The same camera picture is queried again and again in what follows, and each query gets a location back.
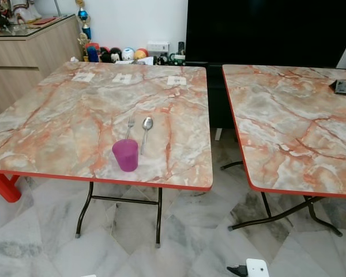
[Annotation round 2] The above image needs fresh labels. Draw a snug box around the steel spoon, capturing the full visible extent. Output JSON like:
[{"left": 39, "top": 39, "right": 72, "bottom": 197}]
[{"left": 140, "top": 117, "right": 155, "bottom": 155}]

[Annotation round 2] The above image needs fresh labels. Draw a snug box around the red plastic stool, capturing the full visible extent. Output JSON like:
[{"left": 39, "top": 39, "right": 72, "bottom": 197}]
[{"left": 0, "top": 172, "right": 22, "bottom": 203}]

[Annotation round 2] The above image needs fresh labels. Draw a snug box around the marble top folding table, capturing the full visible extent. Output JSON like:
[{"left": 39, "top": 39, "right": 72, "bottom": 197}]
[
  {"left": 222, "top": 63, "right": 346, "bottom": 237},
  {"left": 0, "top": 61, "right": 214, "bottom": 248}
]

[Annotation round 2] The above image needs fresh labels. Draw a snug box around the black plush toy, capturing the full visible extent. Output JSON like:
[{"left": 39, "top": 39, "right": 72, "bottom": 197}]
[{"left": 100, "top": 47, "right": 122, "bottom": 63}]

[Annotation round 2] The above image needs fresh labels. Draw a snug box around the steel fork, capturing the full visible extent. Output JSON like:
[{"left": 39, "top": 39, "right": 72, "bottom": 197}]
[{"left": 125, "top": 115, "right": 136, "bottom": 141}]

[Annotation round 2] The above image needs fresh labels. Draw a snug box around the white figurine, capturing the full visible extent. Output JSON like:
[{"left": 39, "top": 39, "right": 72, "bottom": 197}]
[{"left": 9, "top": 0, "right": 44, "bottom": 25}]

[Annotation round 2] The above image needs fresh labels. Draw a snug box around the white paper label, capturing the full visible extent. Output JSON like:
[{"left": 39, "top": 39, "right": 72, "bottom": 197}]
[
  {"left": 167, "top": 76, "right": 187, "bottom": 86},
  {"left": 112, "top": 73, "right": 133, "bottom": 84},
  {"left": 74, "top": 72, "right": 96, "bottom": 83}
]

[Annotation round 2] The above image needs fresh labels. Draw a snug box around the black television screen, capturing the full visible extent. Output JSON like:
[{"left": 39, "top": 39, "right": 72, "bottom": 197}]
[{"left": 185, "top": 0, "right": 346, "bottom": 69}]

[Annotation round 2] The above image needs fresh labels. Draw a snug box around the white wall socket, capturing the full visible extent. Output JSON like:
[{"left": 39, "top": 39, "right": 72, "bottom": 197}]
[{"left": 147, "top": 42, "right": 170, "bottom": 54}]

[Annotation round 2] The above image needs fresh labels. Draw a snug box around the purple plastic cup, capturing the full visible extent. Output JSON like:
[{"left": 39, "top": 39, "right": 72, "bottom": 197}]
[{"left": 112, "top": 138, "right": 140, "bottom": 173}]

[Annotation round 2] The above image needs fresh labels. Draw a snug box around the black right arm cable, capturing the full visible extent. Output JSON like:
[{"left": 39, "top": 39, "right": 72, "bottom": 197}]
[{"left": 227, "top": 264, "right": 247, "bottom": 275}]

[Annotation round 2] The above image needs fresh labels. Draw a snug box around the light wooden cabinet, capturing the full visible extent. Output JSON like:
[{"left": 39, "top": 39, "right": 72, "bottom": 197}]
[{"left": 0, "top": 14, "right": 81, "bottom": 116}]

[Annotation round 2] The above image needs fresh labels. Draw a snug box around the blue and gold trophy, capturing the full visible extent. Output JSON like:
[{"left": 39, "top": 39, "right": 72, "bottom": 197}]
[{"left": 75, "top": 0, "right": 93, "bottom": 44}]

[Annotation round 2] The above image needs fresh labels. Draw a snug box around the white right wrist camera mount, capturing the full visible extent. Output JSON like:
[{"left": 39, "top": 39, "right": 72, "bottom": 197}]
[{"left": 246, "top": 259, "right": 270, "bottom": 277}]

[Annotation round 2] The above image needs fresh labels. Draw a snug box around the small black flat device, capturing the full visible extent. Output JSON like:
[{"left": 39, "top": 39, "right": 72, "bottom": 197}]
[{"left": 330, "top": 79, "right": 346, "bottom": 95}]

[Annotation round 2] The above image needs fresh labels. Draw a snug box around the red tray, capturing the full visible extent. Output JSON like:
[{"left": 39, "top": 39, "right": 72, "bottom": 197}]
[{"left": 32, "top": 17, "right": 58, "bottom": 27}]

